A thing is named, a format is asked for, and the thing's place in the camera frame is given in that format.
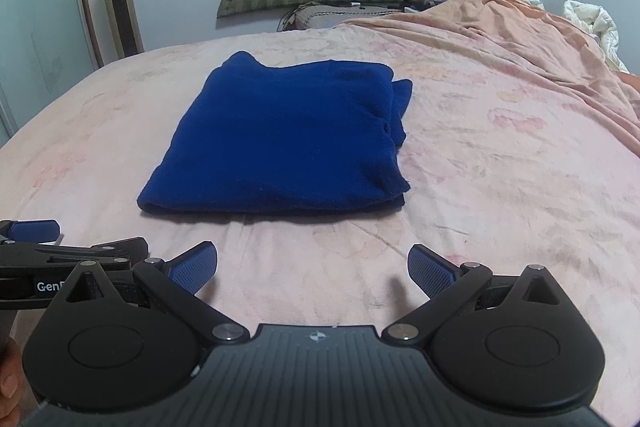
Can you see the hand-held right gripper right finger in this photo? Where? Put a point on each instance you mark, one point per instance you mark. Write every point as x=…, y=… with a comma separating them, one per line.
x=429, y=274

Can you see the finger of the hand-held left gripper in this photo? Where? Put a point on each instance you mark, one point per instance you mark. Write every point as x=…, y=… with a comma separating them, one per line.
x=100, y=252
x=32, y=231

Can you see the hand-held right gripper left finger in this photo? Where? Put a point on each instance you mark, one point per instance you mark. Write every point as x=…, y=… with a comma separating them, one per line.
x=196, y=269

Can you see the blue beaded sweater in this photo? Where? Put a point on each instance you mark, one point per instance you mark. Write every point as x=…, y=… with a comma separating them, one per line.
x=285, y=132

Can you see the person's left hand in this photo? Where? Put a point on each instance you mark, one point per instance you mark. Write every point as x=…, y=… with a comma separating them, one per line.
x=10, y=372

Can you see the pink bed sheet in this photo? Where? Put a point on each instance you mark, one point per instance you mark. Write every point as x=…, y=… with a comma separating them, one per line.
x=300, y=257

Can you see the flower print wardrobe door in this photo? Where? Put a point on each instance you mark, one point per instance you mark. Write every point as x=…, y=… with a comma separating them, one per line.
x=40, y=22

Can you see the peach blanket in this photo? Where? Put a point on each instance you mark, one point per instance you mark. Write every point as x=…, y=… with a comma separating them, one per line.
x=525, y=47

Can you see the dark cloth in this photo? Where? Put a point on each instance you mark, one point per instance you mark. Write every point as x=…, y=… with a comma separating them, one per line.
x=415, y=4

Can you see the cream crumpled cloth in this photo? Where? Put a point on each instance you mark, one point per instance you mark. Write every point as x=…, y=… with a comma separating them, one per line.
x=597, y=29

